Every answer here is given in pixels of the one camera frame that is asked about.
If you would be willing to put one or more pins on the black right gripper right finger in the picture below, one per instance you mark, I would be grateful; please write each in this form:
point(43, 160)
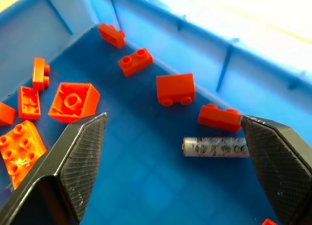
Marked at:
point(275, 161)

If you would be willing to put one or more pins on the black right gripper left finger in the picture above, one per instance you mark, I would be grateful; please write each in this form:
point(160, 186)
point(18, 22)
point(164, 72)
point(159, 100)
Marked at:
point(73, 166)

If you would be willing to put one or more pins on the blue plastic bin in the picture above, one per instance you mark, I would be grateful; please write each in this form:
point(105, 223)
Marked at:
point(156, 88)

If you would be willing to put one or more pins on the long orange eight-stud brick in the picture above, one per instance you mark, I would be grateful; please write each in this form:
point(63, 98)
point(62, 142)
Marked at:
point(19, 151)

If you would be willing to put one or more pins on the silver printed battery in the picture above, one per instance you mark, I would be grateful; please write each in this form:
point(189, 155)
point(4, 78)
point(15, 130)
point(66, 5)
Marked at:
point(214, 147)

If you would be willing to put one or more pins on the square orange four-stud brick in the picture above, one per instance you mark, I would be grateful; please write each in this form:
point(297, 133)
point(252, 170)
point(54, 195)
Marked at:
point(73, 101)

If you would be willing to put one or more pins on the small orange two-stud brick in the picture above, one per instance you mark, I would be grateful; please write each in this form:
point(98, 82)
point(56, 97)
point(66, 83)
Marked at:
point(135, 61)
point(175, 87)
point(112, 35)
point(218, 118)
point(39, 73)
point(29, 103)

